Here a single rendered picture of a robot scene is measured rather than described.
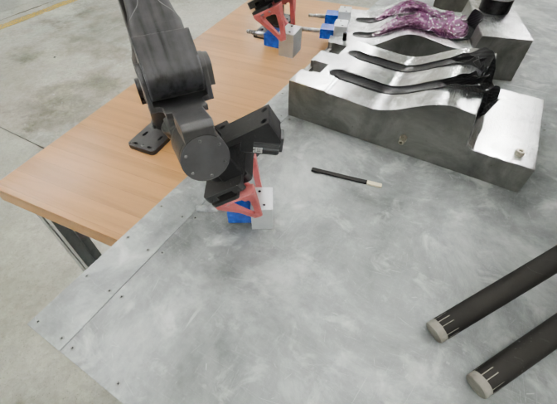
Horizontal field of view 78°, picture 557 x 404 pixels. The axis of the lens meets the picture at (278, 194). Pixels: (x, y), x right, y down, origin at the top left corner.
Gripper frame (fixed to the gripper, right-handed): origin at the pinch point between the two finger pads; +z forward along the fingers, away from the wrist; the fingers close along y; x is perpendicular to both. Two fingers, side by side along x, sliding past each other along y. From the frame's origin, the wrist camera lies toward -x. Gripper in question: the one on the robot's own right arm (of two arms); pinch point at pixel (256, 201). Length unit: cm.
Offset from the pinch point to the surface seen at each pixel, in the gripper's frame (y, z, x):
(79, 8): 328, -18, 206
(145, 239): -4.2, -5.2, 18.7
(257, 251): -7.0, 4.0, 2.2
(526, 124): 18, 25, -48
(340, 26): 62, 7, -21
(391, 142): 18.3, 15.7, -22.9
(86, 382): -6, 44, 95
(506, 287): -16.5, 15.9, -30.2
